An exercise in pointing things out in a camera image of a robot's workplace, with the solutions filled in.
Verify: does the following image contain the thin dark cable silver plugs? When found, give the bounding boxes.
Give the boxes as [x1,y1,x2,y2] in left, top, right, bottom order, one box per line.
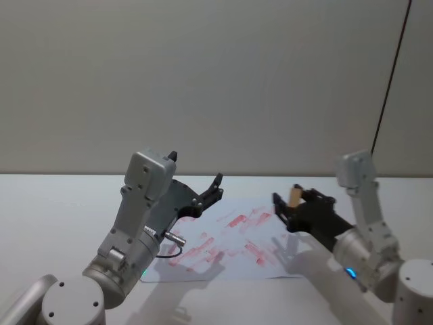
[154,230,188,260]

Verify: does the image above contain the white paper with red marks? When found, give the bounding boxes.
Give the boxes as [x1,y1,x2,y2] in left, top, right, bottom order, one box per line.
[140,197,305,283]

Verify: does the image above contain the wooden stamp with red base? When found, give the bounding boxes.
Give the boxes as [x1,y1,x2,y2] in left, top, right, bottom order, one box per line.
[288,187,303,209]

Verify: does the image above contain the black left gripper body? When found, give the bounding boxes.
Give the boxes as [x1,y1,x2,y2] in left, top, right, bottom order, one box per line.
[150,179,204,238]

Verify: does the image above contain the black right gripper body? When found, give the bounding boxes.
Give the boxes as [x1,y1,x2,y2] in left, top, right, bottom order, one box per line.
[286,198,353,254]

